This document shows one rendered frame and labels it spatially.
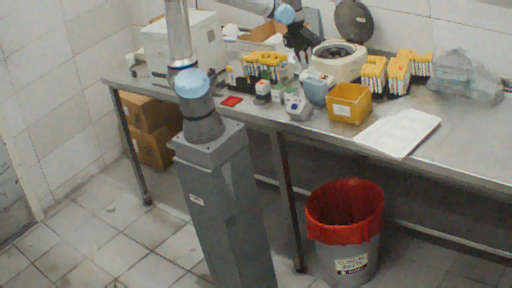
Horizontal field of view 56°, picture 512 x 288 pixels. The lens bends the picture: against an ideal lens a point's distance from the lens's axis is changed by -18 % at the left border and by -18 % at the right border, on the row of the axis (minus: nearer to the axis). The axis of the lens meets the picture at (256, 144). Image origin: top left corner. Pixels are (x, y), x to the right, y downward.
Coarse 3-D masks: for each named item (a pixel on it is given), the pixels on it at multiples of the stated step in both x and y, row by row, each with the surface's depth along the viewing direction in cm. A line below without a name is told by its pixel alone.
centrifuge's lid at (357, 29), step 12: (348, 0) 237; (336, 12) 249; (348, 12) 249; (360, 12) 244; (336, 24) 251; (348, 24) 251; (360, 24) 248; (372, 24) 236; (348, 36) 252; (360, 36) 248
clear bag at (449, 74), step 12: (456, 48) 211; (444, 60) 213; (456, 60) 210; (468, 60) 211; (432, 72) 219; (444, 72) 213; (456, 72) 211; (432, 84) 219; (444, 84) 216; (456, 84) 212
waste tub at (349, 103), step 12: (348, 84) 216; (336, 96) 216; (348, 96) 219; (360, 96) 205; (336, 108) 209; (348, 108) 205; (360, 108) 206; (336, 120) 212; (348, 120) 208; (360, 120) 207
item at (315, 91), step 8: (304, 80) 224; (312, 80) 222; (320, 80) 221; (304, 88) 226; (312, 88) 222; (320, 88) 218; (312, 96) 224; (320, 96) 221; (312, 104) 225; (320, 104) 223
